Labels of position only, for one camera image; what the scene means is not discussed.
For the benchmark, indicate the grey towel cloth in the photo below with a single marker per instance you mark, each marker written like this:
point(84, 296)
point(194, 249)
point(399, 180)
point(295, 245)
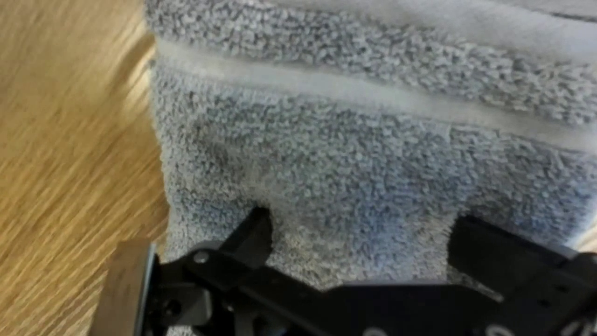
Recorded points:
point(373, 156)

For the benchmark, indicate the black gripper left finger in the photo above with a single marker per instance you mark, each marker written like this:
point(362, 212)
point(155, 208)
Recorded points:
point(248, 240)

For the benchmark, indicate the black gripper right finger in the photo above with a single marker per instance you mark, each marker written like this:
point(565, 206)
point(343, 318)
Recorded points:
point(496, 249)

